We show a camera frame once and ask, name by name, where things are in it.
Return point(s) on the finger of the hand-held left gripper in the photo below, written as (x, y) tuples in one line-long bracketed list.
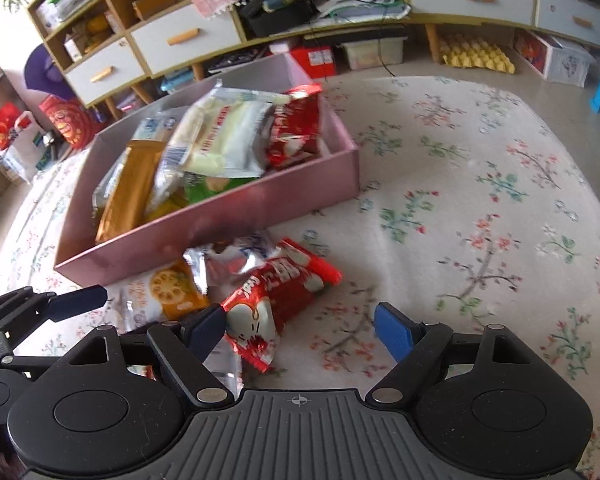
[(30, 365), (77, 302)]

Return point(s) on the wide white cabinet drawer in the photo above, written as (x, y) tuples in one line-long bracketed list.
[(215, 45)]

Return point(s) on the white patterned storage box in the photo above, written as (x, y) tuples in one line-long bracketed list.
[(565, 62)]

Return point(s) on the floral tablecloth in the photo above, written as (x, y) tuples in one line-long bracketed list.
[(455, 210)]

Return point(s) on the silver snack packet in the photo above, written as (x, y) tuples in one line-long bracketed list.
[(220, 260)]

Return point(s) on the golden snack packet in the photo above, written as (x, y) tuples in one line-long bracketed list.
[(127, 190)]

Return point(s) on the yellow egg tray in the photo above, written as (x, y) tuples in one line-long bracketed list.
[(480, 55)]

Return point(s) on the red cardboard box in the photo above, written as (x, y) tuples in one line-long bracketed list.
[(310, 60)]

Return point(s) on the red snack packet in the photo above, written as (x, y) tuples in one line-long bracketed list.
[(292, 130), (275, 290)]

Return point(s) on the white shopping bag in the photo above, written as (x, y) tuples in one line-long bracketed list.
[(25, 155)]

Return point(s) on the pink cardboard box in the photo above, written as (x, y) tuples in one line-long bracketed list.
[(220, 220)]

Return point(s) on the blue white snack packet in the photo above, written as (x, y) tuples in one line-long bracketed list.
[(160, 125)]

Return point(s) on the narrow white cabinet drawer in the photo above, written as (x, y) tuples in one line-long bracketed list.
[(125, 60)]

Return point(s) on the short grey cabinet drawer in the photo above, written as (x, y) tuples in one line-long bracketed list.
[(560, 15)]

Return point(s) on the wooden shelf cabinet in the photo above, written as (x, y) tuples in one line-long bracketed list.
[(125, 30)]

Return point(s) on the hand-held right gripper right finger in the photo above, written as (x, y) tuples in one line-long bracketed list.
[(392, 327)]

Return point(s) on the clear bin with orange latch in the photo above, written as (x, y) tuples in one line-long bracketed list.
[(230, 62)]

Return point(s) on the orange cracker packet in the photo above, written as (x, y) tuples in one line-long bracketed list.
[(172, 287)]

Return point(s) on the translucent white snack packet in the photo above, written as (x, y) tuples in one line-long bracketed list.
[(105, 185)]

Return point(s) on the yellow snack packet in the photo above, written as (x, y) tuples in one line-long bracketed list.
[(167, 207)]

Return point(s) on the low wooden cabinet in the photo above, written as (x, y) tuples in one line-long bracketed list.
[(420, 27)]

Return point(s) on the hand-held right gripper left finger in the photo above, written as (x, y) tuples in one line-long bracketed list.
[(207, 330)]

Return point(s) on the white green snack packet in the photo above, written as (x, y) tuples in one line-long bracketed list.
[(220, 135)]

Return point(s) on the red printed bag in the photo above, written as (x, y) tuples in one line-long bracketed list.
[(70, 122)]

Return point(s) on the black storage box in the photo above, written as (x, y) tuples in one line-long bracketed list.
[(280, 22)]

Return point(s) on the clear bin with blue lid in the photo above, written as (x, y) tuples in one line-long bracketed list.
[(177, 80)]

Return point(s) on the brown cardboard box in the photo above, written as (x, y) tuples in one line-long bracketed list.
[(155, 5)]

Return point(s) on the clear bin with white lid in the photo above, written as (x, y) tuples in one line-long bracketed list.
[(370, 55)]

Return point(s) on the purple cloth item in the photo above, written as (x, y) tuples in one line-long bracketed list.
[(40, 70)]

